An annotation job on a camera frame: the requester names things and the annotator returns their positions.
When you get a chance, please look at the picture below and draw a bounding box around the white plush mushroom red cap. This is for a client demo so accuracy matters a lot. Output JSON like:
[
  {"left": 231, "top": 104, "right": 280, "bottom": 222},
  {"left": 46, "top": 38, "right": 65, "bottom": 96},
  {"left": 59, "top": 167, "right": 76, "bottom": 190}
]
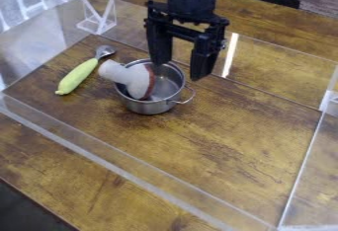
[{"left": 97, "top": 59, "right": 156, "bottom": 100}]

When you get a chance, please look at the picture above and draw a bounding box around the clear acrylic enclosure wall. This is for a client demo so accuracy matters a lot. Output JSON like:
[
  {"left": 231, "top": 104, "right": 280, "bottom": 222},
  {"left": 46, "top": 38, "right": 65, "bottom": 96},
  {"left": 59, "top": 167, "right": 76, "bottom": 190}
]
[{"left": 0, "top": 0, "right": 338, "bottom": 231}]

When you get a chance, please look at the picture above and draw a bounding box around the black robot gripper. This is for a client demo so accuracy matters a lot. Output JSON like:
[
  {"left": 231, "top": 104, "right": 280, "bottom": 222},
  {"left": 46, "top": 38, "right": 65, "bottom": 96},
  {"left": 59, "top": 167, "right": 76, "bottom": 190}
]
[{"left": 145, "top": 0, "right": 230, "bottom": 81}]

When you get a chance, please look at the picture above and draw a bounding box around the clear acrylic triangular bracket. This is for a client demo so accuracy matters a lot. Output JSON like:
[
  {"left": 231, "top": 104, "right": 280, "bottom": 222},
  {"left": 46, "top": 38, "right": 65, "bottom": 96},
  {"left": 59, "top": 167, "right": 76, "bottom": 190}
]
[{"left": 76, "top": 0, "right": 117, "bottom": 35}]

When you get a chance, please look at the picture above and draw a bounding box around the yellow-green handled metal spoon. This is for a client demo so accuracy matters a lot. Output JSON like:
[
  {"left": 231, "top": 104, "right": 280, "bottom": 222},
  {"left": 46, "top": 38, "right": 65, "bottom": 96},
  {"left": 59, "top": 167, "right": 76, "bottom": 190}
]
[{"left": 56, "top": 45, "right": 116, "bottom": 96}]

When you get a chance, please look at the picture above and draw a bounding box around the small silver metal pot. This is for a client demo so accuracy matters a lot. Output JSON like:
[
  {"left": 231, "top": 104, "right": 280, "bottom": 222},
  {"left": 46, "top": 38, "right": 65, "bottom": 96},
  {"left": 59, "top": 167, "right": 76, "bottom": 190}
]
[{"left": 115, "top": 59, "right": 195, "bottom": 116}]

